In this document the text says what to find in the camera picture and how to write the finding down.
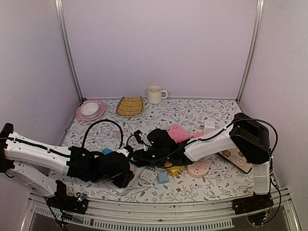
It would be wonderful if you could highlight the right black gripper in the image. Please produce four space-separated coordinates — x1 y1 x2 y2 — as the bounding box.
130 149 169 168

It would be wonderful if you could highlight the cyan cube adapter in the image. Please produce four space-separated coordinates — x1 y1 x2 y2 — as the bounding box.
102 148 113 155

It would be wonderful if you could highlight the pink power strip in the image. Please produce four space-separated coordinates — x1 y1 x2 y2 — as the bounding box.
168 124 190 143

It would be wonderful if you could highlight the yellow cube adapter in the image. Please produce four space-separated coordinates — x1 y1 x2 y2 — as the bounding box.
164 162 185 177

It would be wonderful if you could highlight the light blue plug adapter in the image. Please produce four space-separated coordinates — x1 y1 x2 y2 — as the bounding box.
157 172 169 184

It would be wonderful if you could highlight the pink cube adapter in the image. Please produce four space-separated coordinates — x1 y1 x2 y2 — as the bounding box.
130 164 135 173

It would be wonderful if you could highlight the small pink plug adapter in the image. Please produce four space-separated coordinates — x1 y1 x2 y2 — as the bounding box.
193 132 204 138

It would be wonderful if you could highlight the white power strip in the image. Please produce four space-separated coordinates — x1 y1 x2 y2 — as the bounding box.
105 167 145 195

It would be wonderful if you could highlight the round pink socket hub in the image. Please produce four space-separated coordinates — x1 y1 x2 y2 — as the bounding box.
187 158 210 179

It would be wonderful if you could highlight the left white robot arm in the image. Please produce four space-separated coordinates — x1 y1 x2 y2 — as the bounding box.
0 123 135 209

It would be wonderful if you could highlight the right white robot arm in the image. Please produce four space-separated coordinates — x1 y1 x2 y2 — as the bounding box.
131 113 271 210

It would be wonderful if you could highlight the white plug adapter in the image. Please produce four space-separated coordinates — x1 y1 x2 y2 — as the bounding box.
140 168 157 184

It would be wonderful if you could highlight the white floral cube adapter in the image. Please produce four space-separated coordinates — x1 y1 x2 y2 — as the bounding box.
203 120 216 134

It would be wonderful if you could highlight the yellow bamboo tray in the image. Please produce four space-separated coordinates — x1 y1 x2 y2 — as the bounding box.
116 96 143 117

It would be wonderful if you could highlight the white bowl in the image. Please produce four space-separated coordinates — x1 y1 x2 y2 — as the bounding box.
80 103 99 119

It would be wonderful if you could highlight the cream ceramic mug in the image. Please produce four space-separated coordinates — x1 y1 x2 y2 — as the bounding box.
147 86 168 104

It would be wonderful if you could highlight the pink plate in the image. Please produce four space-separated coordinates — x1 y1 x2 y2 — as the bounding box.
76 101 105 121

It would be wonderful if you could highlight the floral square tray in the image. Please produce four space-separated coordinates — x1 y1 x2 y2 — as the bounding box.
219 148 252 174

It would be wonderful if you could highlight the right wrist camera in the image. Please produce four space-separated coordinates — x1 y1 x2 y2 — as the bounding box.
133 130 148 151

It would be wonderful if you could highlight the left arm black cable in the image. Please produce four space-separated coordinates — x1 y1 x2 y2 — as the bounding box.
82 119 124 152

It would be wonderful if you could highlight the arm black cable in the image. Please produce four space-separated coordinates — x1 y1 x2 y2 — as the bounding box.
126 118 279 164
82 119 124 152

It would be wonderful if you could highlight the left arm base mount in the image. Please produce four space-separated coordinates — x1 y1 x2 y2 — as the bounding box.
47 180 89 215

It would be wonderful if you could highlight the aluminium front rail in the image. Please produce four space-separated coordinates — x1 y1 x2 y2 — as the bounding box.
21 181 304 231

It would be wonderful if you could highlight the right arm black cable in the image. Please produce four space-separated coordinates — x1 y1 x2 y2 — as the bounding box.
126 118 279 164

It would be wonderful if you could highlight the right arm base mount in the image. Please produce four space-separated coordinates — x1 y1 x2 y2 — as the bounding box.
232 193 274 215

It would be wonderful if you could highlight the left aluminium corner post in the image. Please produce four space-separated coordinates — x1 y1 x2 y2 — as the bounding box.
54 0 84 103

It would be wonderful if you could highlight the aluminium corner post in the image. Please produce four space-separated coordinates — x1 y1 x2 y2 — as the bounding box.
54 0 84 103
236 0 265 104

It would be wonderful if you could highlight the right aluminium corner post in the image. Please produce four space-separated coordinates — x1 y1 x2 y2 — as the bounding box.
236 0 265 104

